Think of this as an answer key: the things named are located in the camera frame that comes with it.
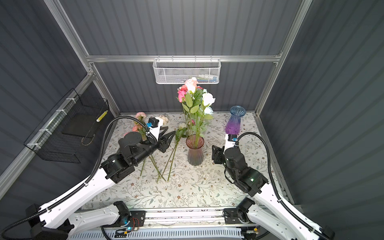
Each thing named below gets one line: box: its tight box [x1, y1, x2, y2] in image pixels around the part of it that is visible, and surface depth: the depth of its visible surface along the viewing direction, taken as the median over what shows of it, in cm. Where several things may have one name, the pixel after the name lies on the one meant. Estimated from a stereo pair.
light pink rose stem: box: [184, 77, 199, 142], surface depth 62 cm
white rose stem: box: [195, 92, 216, 142], surface depth 65 cm
